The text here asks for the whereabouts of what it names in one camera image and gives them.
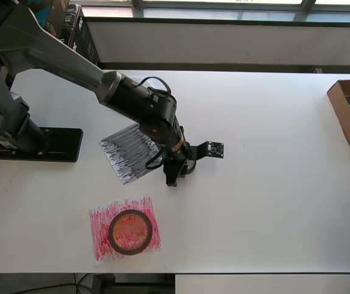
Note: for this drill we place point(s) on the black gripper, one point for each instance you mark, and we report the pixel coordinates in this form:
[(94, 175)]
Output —
[(171, 173)]

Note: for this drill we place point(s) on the red tape roll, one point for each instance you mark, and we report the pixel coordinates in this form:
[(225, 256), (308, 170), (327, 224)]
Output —
[(131, 251)]

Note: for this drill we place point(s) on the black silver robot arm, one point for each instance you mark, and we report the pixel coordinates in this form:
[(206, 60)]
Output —
[(70, 67)]

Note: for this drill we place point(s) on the black scribbled paper sheet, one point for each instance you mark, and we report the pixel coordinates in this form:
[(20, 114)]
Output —
[(122, 153)]

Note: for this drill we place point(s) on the red scribbled paper sheet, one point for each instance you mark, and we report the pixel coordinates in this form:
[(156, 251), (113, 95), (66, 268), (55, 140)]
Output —
[(101, 239)]

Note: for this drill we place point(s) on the dark table leg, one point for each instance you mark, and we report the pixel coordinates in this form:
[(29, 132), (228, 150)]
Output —
[(104, 284)]

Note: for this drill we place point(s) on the white side table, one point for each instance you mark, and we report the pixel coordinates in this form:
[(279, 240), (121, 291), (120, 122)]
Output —
[(269, 284)]

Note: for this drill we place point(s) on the black printed carton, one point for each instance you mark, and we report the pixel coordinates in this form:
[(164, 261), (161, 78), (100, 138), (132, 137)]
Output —
[(67, 18), (85, 46)]

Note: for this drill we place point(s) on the open brown cardboard tray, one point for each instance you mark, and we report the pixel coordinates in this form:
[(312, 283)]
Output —
[(337, 104)]

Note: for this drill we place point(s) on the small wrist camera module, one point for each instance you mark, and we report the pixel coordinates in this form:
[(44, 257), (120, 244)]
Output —
[(215, 150)]

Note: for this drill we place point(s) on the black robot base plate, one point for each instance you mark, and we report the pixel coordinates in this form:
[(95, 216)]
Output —
[(64, 147)]

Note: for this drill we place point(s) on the grey window frame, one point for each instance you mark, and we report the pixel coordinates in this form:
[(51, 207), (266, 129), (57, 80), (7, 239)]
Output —
[(136, 3)]

